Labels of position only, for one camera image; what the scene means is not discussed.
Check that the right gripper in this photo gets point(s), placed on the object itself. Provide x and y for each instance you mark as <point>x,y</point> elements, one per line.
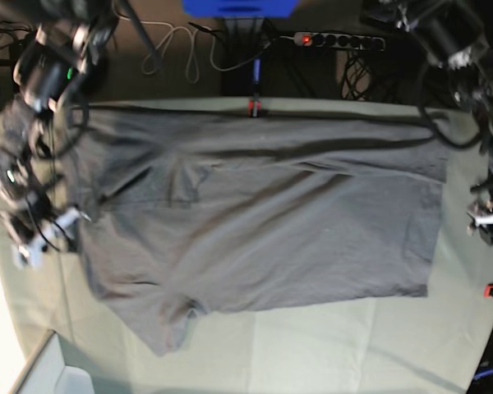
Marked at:
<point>24,223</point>

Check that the grey t-shirt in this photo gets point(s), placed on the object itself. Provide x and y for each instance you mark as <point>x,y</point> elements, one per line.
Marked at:
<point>193,213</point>

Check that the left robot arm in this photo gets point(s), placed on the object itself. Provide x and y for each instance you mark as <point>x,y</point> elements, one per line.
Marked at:
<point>453,37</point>

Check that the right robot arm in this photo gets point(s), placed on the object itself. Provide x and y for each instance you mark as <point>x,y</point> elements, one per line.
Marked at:
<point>70,39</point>

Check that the pale green table cloth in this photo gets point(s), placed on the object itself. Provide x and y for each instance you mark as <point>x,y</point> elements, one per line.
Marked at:
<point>395,344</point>

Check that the blue clamp bottom right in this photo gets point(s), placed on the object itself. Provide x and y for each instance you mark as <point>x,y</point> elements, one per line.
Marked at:
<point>482,374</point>

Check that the white bin bottom left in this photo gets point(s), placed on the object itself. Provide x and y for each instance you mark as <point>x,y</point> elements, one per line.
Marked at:
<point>46,371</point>

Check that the red clamp top centre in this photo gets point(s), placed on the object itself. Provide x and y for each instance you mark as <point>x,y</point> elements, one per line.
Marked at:
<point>254,103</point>

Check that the blue box top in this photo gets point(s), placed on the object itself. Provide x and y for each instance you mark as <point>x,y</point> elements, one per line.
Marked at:
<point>240,8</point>

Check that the black power strip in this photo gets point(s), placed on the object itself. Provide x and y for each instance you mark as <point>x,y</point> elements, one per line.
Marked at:
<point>340,41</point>

